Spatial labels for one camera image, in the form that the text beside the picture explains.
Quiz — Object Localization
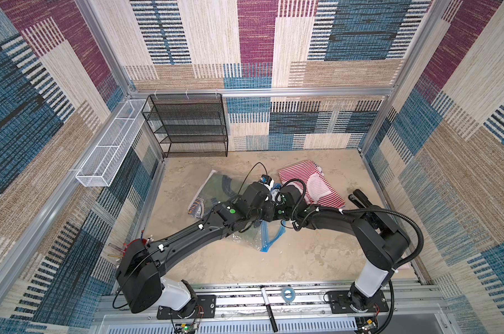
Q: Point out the red white striped tank top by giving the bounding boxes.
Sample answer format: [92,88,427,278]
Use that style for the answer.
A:
[278,160,345,209]

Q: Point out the green garment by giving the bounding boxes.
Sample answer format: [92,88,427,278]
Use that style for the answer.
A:
[188,171,242,218]

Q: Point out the clear vacuum bag blue zipper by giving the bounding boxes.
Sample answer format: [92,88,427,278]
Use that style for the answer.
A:
[187,170,286,253]

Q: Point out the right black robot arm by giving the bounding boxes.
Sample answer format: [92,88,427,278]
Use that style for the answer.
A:
[274,179,424,313]

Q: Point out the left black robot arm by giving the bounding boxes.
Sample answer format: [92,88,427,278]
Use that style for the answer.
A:
[116,175,274,316]

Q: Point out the black stapler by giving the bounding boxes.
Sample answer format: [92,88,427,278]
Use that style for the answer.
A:
[348,189,373,209]

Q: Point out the blue tape roll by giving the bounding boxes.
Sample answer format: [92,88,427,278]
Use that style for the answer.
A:
[281,286,296,303]

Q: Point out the black marker pen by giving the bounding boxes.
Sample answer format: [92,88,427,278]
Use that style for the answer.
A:
[260,286,278,333]

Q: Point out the red pencil cup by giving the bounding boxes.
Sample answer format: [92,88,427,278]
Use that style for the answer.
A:
[103,238,135,269]

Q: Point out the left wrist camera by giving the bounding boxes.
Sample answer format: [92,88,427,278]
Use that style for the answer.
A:
[259,174,276,192]

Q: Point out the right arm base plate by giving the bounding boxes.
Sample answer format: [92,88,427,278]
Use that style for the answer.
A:
[324,289,390,314]

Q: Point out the black wire mesh shelf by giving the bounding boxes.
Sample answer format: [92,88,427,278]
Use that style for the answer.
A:
[142,93,229,158]

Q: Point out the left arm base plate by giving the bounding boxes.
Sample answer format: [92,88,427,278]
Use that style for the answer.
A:
[156,294,217,321]

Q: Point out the white wire mesh basket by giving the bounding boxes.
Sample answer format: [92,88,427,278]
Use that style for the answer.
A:
[76,100,145,187]

